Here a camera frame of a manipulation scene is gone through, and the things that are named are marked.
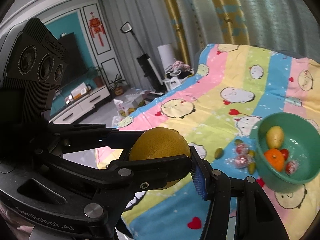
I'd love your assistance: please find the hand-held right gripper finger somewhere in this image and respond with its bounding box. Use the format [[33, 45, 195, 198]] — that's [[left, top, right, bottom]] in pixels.
[[189, 146, 288, 240]]

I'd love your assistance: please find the cardboard box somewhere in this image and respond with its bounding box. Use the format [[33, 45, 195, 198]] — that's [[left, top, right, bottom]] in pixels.
[[130, 94, 163, 108]]

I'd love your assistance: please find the red knot wall decoration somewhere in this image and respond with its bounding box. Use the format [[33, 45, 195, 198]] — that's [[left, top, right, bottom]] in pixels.
[[89, 11, 105, 47]]

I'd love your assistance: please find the pile of clothes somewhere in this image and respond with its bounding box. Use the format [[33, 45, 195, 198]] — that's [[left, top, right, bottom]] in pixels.
[[165, 60, 194, 77]]

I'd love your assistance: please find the orange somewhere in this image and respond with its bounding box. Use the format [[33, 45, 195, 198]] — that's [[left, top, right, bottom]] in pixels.
[[264, 149, 285, 172]]

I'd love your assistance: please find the gold and silver deer curtain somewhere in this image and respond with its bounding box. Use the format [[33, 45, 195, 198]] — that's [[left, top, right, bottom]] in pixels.
[[157, 0, 320, 63]]

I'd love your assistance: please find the white red printed bag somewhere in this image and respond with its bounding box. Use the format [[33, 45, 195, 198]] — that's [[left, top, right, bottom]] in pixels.
[[114, 99, 130, 118]]

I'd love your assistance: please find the white television cabinet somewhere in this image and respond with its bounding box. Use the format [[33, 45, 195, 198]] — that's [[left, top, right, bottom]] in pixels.
[[49, 85, 112, 124]]

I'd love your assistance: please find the grey pleated curtain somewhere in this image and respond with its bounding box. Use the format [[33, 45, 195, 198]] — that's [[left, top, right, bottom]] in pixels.
[[100, 0, 175, 90]]

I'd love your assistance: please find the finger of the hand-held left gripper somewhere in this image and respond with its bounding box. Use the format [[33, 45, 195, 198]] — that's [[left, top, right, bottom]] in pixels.
[[35, 124, 148, 156], [45, 154, 193, 230]]

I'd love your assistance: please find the yellow-green pear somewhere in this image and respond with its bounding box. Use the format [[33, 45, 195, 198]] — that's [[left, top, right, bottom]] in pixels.
[[266, 126, 285, 149]]

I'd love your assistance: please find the white orange box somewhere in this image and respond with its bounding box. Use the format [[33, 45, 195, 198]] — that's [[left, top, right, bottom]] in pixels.
[[70, 82, 92, 99]]

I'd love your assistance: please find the black flat television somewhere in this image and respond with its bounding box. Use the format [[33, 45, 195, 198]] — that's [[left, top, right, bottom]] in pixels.
[[54, 32, 88, 90]]

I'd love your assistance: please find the black upright vacuum cleaner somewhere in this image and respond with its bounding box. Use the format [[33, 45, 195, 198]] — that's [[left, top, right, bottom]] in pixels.
[[120, 22, 163, 90]]

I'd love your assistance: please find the potted plant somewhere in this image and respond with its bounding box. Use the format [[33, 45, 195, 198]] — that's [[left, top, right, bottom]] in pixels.
[[107, 74, 125, 97], [87, 65, 105, 88]]

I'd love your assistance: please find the striped cartoon printed blanket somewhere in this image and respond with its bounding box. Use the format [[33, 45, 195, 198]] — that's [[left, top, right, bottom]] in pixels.
[[95, 44, 320, 240]]

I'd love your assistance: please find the yellow lemon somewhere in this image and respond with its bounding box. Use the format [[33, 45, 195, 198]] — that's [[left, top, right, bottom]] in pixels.
[[129, 127, 191, 190]]

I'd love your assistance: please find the white stool with bow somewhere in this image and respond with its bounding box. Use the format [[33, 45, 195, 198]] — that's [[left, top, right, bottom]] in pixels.
[[162, 76, 188, 90]]

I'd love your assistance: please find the white cylindrical appliance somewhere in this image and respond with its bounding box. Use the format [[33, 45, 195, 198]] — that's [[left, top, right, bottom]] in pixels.
[[157, 44, 175, 75]]

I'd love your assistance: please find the green plastic basin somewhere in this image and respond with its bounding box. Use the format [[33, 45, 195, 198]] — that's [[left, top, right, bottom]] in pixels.
[[250, 112, 320, 193]]

